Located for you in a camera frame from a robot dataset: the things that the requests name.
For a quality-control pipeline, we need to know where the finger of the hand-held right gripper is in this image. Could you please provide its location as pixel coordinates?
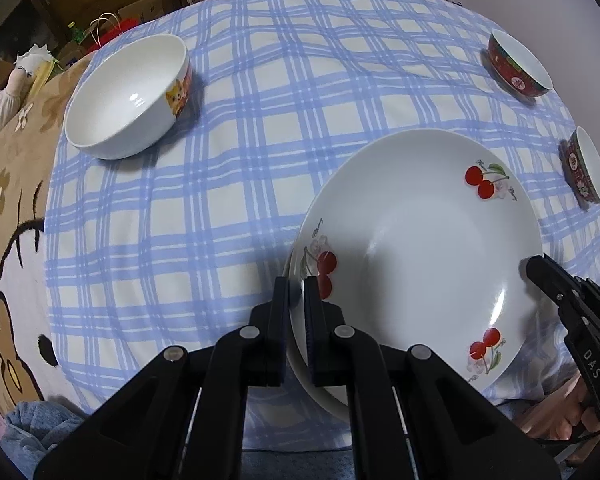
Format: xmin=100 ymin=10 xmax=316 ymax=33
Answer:
xmin=525 ymin=254 xmax=588 ymax=312

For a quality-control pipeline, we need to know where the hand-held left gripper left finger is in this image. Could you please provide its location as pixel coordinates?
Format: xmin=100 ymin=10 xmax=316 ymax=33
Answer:
xmin=32 ymin=276 xmax=292 ymax=480

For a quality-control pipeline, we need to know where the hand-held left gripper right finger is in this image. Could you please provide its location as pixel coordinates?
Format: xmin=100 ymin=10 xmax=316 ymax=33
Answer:
xmin=302 ymin=276 xmax=563 ymax=480

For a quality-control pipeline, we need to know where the large white cherry plate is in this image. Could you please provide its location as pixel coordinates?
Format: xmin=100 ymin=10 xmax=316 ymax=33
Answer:
xmin=286 ymin=250 xmax=356 ymax=423

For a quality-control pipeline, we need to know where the small white cherry plate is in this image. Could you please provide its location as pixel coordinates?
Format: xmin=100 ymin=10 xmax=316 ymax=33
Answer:
xmin=300 ymin=129 xmax=543 ymax=401

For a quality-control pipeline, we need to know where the red patterned bowl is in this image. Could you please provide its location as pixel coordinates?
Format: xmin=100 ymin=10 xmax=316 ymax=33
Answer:
xmin=487 ymin=30 xmax=553 ymax=98

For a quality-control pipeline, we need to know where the person's right hand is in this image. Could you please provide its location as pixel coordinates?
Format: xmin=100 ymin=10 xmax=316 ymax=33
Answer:
xmin=522 ymin=375 xmax=600 ymax=443

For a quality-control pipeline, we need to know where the red bowl with black emblem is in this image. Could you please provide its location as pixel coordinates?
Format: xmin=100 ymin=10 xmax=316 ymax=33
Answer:
xmin=560 ymin=126 xmax=600 ymax=205

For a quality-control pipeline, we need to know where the blue plaid cloth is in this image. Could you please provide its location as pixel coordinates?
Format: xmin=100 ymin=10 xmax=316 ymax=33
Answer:
xmin=42 ymin=0 xmax=600 ymax=451

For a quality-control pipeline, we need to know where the blue fuzzy towel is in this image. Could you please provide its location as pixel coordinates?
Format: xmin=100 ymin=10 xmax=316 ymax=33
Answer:
xmin=2 ymin=399 xmax=101 ymax=480

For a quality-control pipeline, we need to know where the white bowl with cartoon print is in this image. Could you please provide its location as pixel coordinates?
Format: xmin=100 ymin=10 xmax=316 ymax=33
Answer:
xmin=64 ymin=34 xmax=193 ymax=161

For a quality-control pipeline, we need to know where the brown printed blanket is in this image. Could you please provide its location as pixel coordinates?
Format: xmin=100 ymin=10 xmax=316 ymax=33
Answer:
xmin=0 ymin=55 xmax=98 ymax=416

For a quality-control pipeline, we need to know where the red paper bag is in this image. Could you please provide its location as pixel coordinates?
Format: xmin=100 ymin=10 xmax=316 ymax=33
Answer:
xmin=87 ymin=12 xmax=138 ymax=51

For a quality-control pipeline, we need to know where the brown cardboard box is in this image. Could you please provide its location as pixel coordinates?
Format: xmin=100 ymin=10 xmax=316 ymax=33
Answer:
xmin=117 ymin=0 xmax=163 ymax=23

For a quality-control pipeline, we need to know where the pale pink plush toy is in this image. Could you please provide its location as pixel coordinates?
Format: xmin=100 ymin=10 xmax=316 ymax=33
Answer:
xmin=0 ymin=67 xmax=31 ymax=148

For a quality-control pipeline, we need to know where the white and yellow plush toy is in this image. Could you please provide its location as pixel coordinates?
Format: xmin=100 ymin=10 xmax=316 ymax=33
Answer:
xmin=14 ymin=44 xmax=63 ymax=92

